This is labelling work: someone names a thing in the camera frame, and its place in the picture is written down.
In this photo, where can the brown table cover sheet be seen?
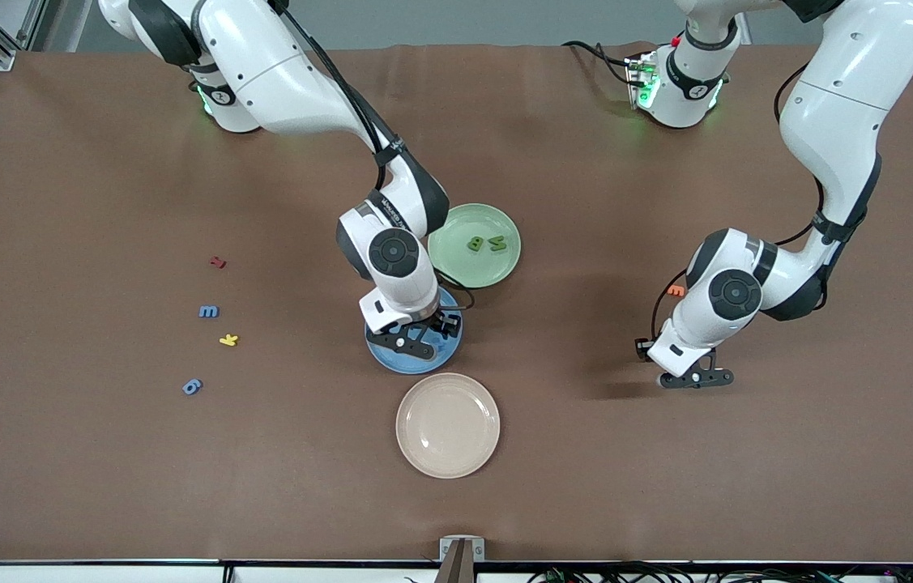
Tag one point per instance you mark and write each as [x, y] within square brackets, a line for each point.
[181, 486]

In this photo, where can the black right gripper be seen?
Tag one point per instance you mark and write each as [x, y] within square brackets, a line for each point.
[433, 325]

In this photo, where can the blue foam letter m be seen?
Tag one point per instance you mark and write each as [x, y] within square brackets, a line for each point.
[209, 311]

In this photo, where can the blue foam number 6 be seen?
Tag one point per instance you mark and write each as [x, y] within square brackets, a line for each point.
[194, 385]

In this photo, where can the beige plate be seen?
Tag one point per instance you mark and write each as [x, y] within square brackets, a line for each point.
[448, 425]

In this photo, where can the green foam letter B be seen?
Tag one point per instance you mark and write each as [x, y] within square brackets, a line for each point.
[477, 244]

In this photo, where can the green plate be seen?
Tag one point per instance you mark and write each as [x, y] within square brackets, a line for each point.
[488, 271]

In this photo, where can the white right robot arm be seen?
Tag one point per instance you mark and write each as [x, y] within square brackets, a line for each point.
[262, 73]

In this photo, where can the yellow foam letter k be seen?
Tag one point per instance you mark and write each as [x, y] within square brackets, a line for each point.
[228, 340]

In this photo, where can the blue plate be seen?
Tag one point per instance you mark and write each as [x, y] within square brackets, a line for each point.
[448, 350]

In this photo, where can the green foam letter N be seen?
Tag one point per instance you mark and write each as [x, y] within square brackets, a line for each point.
[497, 244]

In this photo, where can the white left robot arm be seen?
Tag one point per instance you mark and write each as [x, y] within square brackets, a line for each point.
[845, 121]

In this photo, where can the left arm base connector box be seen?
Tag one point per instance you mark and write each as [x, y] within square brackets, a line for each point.
[641, 81]

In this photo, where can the orange foam letter E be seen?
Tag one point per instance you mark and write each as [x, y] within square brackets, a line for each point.
[675, 290]

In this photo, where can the tan post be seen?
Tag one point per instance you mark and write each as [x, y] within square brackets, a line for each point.
[456, 571]

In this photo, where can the small metal bracket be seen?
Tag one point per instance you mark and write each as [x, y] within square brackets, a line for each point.
[446, 551]

